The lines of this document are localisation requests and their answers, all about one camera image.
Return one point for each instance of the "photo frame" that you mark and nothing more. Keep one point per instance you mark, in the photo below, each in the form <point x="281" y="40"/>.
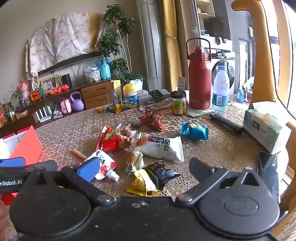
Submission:
<point x="49" y="83"/>

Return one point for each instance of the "clear plastic bag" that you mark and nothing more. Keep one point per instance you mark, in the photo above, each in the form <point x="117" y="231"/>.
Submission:
<point x="91" y="74"/>

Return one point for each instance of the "black plastic bag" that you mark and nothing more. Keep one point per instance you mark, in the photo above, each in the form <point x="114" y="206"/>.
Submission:
<point x="269" y="171"/>

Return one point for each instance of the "white paper card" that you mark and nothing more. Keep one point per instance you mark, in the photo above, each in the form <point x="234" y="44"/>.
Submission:
<point x="181" y="83"/>

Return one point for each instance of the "tall green houseplant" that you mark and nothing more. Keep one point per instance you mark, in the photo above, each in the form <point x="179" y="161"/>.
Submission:
<point x="119" y="23"/>

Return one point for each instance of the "white router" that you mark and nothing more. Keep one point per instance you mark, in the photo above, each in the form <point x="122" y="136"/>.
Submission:
<point x="42" y="114"/>

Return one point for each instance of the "purple kettlebell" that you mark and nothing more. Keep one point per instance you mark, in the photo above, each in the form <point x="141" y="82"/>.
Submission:
<point x="77" y="103"/>

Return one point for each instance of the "yellow foil pouch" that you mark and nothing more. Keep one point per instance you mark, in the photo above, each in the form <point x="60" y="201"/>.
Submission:
<point x="117" y="89"/>

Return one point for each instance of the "clear sausage packet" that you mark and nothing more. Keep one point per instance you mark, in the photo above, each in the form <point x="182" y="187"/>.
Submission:
<point x="127" y="132"/>

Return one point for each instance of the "orange foil snack packet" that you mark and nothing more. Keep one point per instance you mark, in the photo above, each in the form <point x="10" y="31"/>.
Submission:
<point x="151" y="119"/>

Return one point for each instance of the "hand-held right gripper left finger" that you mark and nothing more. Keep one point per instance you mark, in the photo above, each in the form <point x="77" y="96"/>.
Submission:
<point x="89" y="168"/>

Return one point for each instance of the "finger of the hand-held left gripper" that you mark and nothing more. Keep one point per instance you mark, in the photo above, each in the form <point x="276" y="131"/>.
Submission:
<point x="46" y="165"/>
<point x="12" y="161"/>

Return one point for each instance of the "glass jar with black lid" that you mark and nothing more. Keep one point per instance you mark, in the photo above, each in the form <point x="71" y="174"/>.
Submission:
<point x="178" y="103"/>

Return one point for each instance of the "clear bread packet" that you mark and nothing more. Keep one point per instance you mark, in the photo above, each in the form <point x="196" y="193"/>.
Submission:
<point x="135" y="160"/>

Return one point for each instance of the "yellow snack packet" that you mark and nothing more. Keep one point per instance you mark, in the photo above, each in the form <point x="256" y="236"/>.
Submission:
<point x="141" y="183"/>

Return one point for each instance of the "clear water bottle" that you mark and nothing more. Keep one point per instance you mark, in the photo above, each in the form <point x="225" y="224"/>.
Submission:
<point x="220" y="89"/>

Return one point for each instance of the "pink doll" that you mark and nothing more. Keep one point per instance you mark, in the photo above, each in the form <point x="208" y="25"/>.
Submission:
<point x="24" y="87"/>

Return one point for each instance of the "green edged cloth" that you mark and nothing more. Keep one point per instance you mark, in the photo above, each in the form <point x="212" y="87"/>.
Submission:
<point x="198" y="112"/>

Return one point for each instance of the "pink books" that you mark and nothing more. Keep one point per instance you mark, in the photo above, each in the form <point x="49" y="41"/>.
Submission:
<point x="159" y="106"/>

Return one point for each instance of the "grey flat box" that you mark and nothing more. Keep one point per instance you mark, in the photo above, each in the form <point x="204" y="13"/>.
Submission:
<point x="144" y="98"/>

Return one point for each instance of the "blue snack packet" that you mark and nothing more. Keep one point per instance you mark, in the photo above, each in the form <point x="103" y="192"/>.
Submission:
<point x="194" y="131"/>

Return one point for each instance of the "row of red ornaments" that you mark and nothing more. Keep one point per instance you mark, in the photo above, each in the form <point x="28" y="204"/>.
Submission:
<point x="57" y="90"/>

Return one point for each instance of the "white washing machine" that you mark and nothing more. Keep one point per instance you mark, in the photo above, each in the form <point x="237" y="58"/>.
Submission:
<point x="225" y="56"/>

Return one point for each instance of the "green white tissue pack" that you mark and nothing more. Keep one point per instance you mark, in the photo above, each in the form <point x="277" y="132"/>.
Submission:
<point x="261" y="127"/>

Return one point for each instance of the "pink toy case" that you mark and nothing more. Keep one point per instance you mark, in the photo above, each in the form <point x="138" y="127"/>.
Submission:
<point x="65" y="106"/>

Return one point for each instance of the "yellow lid supplement bottle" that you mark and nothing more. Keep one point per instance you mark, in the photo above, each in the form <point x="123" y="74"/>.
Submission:
<point x="130" y="96"/>

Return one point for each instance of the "black snack packet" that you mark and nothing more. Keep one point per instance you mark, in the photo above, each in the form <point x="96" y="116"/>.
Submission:
<point x="163" y="173"/>

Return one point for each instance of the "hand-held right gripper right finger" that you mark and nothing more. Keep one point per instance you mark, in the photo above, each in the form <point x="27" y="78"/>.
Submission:
<point x="200" y="168"/>

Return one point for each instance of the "orange green clock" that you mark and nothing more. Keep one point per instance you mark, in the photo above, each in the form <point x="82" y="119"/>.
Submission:
<point x="37" y="95"/>

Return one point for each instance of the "light blue jug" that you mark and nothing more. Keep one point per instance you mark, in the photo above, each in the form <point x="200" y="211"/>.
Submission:
<point x="103" y="69"/>

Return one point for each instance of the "black television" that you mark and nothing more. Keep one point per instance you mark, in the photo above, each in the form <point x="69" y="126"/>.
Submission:
<point x="69" y="62"/>

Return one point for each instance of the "black flat box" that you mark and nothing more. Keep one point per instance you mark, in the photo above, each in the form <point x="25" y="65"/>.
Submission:
<point x="157" y="93"/>

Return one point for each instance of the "small yellow toy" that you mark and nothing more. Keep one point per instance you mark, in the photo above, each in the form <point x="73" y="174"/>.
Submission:
<point x="100" y="110"/>

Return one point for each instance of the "glass cup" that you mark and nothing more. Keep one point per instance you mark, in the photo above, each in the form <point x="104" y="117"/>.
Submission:
<point x="111" y="102"/>

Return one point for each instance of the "red snack packet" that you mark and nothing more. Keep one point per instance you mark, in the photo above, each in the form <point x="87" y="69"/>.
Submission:
<point x="111" y="141"/>

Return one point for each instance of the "white plant pot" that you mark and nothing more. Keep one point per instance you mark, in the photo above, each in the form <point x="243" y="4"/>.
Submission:
<point x="136" y="84"/>

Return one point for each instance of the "yellow curtain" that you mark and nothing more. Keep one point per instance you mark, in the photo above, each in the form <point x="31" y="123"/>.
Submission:
<point x="171" y="39"/>

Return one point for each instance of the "wooden wall shelf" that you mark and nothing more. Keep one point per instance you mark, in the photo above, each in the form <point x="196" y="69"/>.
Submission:
<point x="205" y="9"/>

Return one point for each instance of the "wooden television cabinet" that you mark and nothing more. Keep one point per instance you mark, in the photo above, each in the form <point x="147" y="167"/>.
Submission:
<point x="97" y="92"/>

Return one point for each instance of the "blue detergent bottle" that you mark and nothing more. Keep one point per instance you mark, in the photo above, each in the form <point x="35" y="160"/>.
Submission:
<point x="240" y="95"/>

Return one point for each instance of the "wooden stick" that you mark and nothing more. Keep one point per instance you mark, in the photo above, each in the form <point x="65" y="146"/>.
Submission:
<point x="78" y="154"/>

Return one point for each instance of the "banana peel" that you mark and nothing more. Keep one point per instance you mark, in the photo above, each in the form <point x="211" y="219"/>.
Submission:
<point x="120" y="108"/>

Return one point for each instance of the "standing air conditioner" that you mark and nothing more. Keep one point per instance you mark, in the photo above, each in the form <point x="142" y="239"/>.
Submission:
<point x="150" y="39"/>

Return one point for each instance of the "red cardboard box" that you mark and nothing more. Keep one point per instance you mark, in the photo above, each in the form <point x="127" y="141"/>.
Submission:
<point x="27" y="146"/>

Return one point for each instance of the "white spouted pouch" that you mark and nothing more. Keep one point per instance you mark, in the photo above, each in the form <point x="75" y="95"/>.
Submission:
<point x="105" y="162"/>

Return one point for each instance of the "black speaker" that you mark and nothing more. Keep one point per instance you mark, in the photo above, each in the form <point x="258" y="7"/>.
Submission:
<point x="66" y="80"/>

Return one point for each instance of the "white bun packet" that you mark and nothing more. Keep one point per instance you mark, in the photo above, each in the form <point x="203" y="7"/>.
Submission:
<point x="161" y="148"/>

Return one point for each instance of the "red thermos bottle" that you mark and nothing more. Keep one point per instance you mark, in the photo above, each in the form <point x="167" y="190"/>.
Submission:
<point x="200" y="78"/>

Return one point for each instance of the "floral dust cloth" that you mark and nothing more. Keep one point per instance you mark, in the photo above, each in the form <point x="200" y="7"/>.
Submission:
<point x="62" y="37"/>

